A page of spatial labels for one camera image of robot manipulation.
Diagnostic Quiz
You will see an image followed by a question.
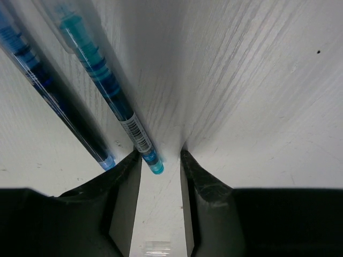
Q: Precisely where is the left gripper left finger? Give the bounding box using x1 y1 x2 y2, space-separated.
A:
1 151 141 256

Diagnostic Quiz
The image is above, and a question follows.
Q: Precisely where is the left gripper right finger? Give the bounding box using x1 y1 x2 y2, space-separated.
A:
180 150 342 256

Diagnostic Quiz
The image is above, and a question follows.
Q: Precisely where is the blue gel pen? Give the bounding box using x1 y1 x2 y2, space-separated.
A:
1 4 116 171
34 1 164 175

